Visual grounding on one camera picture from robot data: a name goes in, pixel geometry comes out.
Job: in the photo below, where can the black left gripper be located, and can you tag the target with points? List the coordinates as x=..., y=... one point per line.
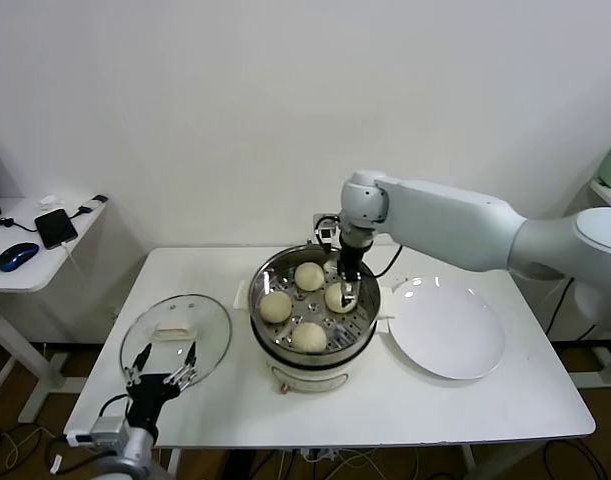
x=147, y=395

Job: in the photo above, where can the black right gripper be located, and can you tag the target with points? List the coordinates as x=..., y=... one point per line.
x=351, y=260

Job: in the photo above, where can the white steamed baozi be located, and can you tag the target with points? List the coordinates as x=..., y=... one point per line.
x=335, y=297
x=309, y=337
x=276, y=306
x=309, y=276

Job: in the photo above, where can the glass pot lid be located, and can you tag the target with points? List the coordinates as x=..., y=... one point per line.
x=205, y=320

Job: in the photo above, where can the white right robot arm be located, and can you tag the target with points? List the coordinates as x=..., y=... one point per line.
x=445, y=215

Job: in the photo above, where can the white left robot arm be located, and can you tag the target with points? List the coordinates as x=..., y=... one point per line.
x=135, y=450

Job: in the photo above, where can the stainless steel steamer basket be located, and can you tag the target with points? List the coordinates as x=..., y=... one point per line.
x=275, y=280

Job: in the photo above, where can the white table leg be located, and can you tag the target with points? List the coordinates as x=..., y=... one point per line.
x=468, y=457
x=174, y=462

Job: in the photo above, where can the white electric cooking pot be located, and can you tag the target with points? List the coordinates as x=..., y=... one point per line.
x=310, y=377

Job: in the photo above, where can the white round plate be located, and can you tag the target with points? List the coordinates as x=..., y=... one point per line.
x=445, y=330

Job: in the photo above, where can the white side desk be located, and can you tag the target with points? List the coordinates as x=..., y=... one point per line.
x=25, y=280
x=607, y=192

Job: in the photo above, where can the white power strip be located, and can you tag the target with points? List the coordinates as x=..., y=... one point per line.
x=317, y=454

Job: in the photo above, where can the black smartphone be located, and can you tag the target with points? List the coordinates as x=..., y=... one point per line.
x=55, y=229

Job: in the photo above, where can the black usb adapter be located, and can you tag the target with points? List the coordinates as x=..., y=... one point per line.
x=98, y=199

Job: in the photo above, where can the blue computer mouse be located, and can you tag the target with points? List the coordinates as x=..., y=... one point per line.
x=17, y=257

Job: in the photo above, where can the white earbuds case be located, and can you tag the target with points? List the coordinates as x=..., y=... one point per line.
x=47, y=201

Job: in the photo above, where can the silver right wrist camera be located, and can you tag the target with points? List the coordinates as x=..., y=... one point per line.
x=327, y=234

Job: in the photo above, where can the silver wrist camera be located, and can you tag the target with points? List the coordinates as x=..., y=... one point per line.
x=107, y=430
x=327, y=234

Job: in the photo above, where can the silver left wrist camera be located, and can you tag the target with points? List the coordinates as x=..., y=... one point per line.
x=107, y=430

